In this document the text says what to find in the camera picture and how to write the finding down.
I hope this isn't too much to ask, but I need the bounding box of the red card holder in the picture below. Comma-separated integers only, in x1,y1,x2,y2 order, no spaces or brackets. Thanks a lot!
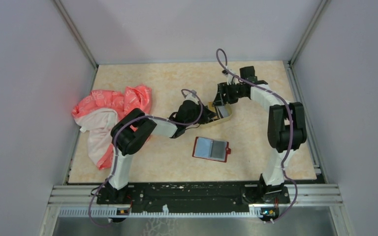
192,137,231,163

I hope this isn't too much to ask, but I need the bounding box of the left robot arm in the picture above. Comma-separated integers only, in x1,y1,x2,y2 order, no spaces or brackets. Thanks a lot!
105,100,217,204

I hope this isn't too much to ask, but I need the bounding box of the white striped credit card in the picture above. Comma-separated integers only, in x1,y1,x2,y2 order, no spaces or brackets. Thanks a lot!
215,106,232,119

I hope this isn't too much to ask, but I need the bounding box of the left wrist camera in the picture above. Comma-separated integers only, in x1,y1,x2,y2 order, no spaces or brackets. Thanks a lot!
187,90,198,100

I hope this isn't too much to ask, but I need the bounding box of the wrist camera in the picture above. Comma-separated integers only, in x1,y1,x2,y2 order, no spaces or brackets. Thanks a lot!
222,66,237,85
187,90,198,100

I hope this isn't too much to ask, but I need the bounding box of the aluminium frame rail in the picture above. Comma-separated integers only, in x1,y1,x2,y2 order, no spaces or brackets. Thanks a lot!
48,181,343,218

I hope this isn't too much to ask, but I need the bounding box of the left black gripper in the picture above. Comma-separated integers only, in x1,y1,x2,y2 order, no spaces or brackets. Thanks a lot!
185,100,217,127

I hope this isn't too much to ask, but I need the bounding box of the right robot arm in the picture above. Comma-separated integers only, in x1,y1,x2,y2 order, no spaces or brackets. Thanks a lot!
212,66,307,203

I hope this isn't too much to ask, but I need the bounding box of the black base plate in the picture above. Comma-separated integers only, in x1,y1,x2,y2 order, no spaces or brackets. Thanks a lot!
96,181,291,213

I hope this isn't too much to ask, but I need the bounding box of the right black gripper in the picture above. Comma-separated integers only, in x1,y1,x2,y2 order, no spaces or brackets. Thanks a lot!
212,82,246,107

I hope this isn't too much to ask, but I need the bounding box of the pink white cloth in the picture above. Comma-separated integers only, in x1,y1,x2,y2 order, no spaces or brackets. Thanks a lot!
71,84,153,170

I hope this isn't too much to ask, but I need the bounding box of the beige oval tray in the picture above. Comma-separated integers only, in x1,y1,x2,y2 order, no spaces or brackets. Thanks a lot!
204,102,233,127

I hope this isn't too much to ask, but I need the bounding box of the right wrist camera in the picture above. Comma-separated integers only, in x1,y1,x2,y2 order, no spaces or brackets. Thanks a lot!
222,66,237,85

